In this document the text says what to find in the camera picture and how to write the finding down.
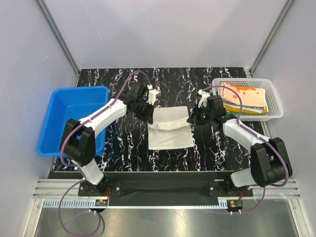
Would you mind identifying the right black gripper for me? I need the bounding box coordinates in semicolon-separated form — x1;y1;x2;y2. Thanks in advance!
187;104;214;126

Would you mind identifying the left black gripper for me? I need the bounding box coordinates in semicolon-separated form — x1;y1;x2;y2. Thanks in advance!
134;99;156;124

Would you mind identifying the green microfiber towel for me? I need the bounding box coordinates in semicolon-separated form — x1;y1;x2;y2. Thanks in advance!
216;86;271;116

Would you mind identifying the grey white towel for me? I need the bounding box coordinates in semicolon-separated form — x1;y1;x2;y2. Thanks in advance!
148;106;194;150

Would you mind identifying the cream orange patterned towel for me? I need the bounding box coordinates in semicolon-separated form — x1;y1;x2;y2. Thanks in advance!
218;82;267;108

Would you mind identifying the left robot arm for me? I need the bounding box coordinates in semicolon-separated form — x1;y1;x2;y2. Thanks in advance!
60;83;160;196

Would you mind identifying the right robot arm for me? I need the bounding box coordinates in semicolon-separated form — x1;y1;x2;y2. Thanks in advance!
187;95;292;196

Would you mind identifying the white perforated plastic basket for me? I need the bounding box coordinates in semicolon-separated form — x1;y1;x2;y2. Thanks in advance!
212;78;284;121

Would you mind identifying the blue plastic bin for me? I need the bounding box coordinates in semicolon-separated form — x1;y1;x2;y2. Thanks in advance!
37;86;109;158

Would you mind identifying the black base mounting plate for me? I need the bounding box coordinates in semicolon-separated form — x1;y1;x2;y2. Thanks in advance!
78;171;253;208

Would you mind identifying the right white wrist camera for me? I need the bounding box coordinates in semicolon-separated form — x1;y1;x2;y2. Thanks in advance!
198;89;210;108

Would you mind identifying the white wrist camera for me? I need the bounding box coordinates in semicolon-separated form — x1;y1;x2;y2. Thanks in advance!
198;89;210;108
147;85;161;105

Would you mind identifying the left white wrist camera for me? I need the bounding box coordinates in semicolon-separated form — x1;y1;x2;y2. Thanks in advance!
147;85;161;105

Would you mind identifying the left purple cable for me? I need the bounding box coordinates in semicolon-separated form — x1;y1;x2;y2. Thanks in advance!
57;70;151;235

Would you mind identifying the purple cable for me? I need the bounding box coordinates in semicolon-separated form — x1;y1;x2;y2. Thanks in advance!
203;85;290;214
57;70;151;235

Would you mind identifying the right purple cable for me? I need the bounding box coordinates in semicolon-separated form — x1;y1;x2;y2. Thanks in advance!
203;85;290;214

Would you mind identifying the aluminium frame rail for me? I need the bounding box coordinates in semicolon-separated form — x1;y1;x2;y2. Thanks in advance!
33;179;300;209

